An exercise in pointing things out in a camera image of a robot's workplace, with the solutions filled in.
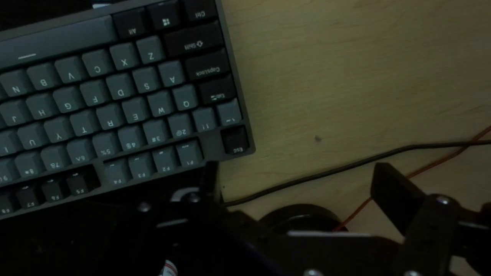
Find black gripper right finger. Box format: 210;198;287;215
370;161;427;233

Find black desk mat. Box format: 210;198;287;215
0;0;212;276

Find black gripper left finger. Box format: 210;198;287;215
198;160;226;207

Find grey mechanical keyboard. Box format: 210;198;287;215
0;0;258;223

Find round black base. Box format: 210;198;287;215
258;203;344;235

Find thin black table cable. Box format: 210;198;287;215
223;140;491;209

